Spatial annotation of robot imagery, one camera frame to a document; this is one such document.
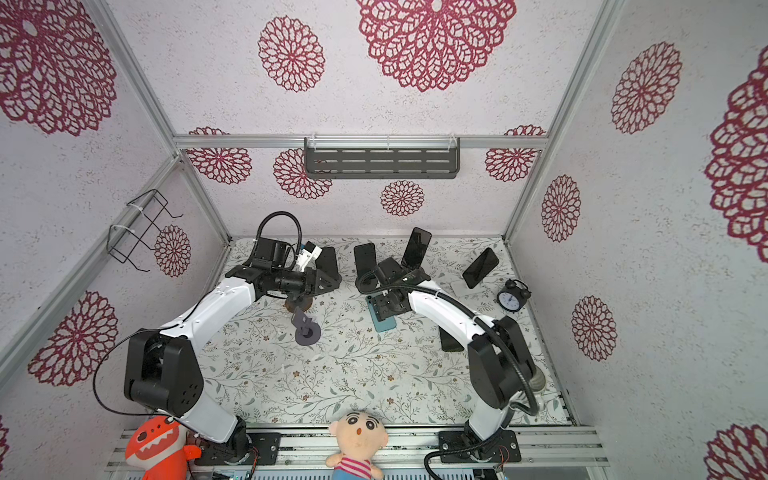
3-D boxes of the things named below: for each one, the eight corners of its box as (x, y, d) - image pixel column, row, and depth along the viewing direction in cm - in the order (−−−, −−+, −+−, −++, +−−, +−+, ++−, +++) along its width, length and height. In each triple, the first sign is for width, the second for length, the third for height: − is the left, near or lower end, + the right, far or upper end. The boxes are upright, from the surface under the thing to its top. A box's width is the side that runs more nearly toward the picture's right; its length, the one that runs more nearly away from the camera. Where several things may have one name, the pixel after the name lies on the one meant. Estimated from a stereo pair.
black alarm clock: (511, 317, 100) (522, 300, 92) (494, 301, 104) (503, 283, 96) (522, 309, 102) (534, 292, 94) (505, 293, 106) (515, 275, 98)
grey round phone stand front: (294, 345, 94) (288, 333, 88) (299, 320, 100) (294, 307, 94) (318, 345, 94) (314, 333, 88) (322, 320, 100) (318, 307, 94)
